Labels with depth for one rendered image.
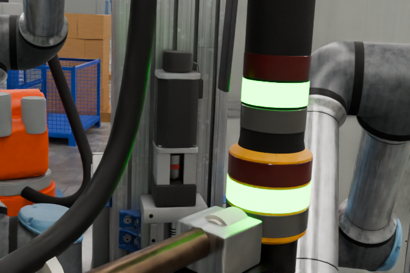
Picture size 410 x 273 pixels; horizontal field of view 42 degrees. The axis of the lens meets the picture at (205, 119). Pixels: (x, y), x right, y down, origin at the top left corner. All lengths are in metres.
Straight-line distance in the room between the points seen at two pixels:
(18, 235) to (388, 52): 0.71
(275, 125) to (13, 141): 3.96
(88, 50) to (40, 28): 7.23
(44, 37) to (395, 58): 0.66
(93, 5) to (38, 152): 6.87
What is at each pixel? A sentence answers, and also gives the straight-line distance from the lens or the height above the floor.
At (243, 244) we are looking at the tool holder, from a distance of 0.25.
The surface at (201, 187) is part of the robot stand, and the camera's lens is 1.23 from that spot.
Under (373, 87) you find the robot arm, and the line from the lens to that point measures 0.82.
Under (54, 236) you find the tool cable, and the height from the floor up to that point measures 1.57.
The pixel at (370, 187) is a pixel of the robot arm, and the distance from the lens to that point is 1.00.
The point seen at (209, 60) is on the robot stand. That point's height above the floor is 1.55.
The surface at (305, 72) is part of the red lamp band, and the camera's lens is 0.27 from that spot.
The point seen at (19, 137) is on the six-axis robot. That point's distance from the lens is 4.19.
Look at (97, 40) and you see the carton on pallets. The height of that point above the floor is 1.21.
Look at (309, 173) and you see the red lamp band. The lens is 0.27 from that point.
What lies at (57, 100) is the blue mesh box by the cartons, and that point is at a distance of 6.77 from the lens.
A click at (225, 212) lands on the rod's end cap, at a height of 1.55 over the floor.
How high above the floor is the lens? 1.65
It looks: 11 degrees down
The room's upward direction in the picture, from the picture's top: 3 degrees clockwise
